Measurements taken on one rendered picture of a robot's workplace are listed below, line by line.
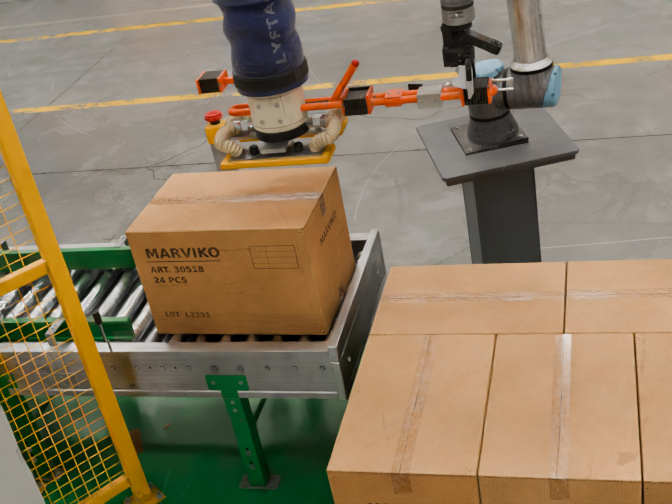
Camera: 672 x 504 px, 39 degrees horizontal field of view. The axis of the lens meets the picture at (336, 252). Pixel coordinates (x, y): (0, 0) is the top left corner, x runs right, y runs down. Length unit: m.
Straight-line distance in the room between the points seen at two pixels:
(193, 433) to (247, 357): 0.76
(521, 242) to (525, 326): 0.86
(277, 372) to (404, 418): 0.51
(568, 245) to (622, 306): 1.38
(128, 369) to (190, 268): 0.41
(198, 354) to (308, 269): 0.45
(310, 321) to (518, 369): 0.68
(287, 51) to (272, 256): 0.62
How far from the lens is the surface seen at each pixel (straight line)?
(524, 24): 3.41
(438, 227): 4.64
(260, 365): 3.03
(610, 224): 4.54
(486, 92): 2.77
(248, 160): 2.90
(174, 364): 3.14
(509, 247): 3.79
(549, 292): 3.12
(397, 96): 2.81
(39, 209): 2.88
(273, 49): 2.78
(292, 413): 3.66
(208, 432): 3.70
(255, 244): 2.94
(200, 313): 3.17
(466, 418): 2.67
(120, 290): 3.63
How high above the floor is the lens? 2.30
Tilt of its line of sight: 30 degrees down
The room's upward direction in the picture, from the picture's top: 12 degrees counter-clockwise
